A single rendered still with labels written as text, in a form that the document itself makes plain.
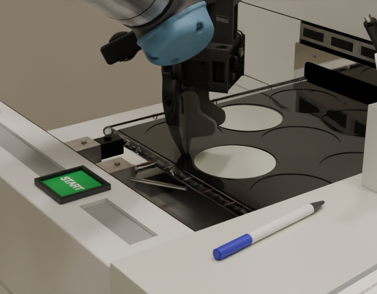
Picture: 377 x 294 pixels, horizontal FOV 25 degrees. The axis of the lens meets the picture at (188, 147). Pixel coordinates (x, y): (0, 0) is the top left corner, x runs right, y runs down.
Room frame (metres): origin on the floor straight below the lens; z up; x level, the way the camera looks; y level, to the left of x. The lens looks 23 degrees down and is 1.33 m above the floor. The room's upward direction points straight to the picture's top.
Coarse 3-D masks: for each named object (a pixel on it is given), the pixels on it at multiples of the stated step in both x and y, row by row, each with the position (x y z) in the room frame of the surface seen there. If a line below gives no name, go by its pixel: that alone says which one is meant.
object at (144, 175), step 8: (136, 176) 1.01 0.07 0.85; (144, 176) 1.01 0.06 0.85; (152, 176) 1.01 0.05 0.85; (160, 176) 1.02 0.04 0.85; (168, 176) 1.03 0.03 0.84; (136, 184) 1.00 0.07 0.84; (144, 184) 1.01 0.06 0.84; (176, 184) 1.04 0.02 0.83; (184, 184) 1.04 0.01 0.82; (144, 192) 1.00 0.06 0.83; (152, 192) 1.01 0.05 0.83; (160, 192) 1.02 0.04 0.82
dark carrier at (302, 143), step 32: (256, 96) 1.18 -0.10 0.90; (288, 96) 1.18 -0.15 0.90; (320, 96) 1.18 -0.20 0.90; (128, 128) 1.06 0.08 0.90; (160, 128) 1.06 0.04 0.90; (224, 128) 1.06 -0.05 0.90; (288, 128) 1.06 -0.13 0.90; (320, 128) 1.06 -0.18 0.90; (352, 128) 1.06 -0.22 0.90; (192, 160) 0.95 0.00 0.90; (288, 160) 0.95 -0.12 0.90; (320, 160) 0.95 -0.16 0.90; (352, 160) 0.95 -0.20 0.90; (224, 192) 0.87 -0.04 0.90; (256, 192) 0.86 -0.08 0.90; (288, 192) 0.86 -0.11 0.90
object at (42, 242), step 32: (0, 128) 0.92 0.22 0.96; (32, 128) 0.91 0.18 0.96; (0, 160) 0.82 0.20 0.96; (32, 160) 0.83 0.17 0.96; (64, 160) 0.82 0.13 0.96; (0, 192) 0.78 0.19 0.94; (32, 192) 0.74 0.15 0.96; (128, 192) 0.74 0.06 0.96; (0, 224) 0.79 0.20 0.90; (32, 224) 0.72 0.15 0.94; (64, 224) 0.68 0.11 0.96; (96, 224) 0.68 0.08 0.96; (128, 224) 0.69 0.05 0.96; (160, 224) 0.68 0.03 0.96; (0, 256) 0.80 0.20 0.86; (32, 256) 0.73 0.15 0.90; (64, 256) 0.67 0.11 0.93; (96, 256) 0.62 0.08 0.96; (32, 288) 0.73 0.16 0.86; (64, 288) 0.67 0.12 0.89; (96, 288) 0.62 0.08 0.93
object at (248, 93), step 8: (288, 80) 1.24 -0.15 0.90; (296, 80) 1.25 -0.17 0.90; (304, 80) 1.26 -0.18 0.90; (256, 88) 1.21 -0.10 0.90; (264, 88) 1.21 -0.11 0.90; (272, 88) 1.22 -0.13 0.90; (224, 96) 1.17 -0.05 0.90; (232, 96) 1.18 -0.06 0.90; (240, 96) 1.18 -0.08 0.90; (136, 120) 1.08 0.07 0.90; (144, 120) 1.08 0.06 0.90; (152, 120) 1.09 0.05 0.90; (120, 128) 1.06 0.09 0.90
